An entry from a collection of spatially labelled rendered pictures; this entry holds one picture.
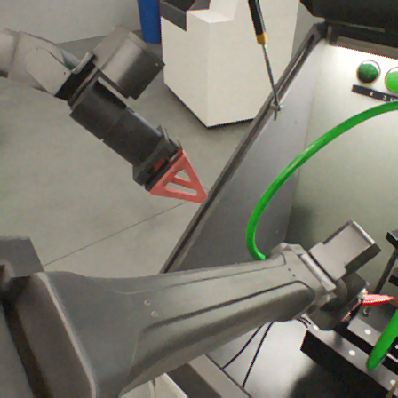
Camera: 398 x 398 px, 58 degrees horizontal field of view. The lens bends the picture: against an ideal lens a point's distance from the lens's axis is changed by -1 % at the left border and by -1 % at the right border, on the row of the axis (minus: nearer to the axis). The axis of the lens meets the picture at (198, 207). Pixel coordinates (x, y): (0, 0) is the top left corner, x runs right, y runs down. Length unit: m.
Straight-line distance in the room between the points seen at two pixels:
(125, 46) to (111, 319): 0.35
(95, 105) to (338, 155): 0.64
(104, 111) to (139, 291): 0.30
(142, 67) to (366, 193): 0.65
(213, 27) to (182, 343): 3.12
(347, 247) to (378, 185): 0.45
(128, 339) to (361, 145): 0.79
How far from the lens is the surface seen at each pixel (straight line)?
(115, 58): 0.46
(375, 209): 0.96
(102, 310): 0.17
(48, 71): 0.47
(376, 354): 0.54
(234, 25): 3.33
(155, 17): 6.53
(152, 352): 0.18
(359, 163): 0.92
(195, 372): 0.76
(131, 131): 0.46
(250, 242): 0.57
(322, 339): 0.79
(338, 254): 0.49
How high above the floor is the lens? 1.62
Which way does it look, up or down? 39 degrees down
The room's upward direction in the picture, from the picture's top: straight up
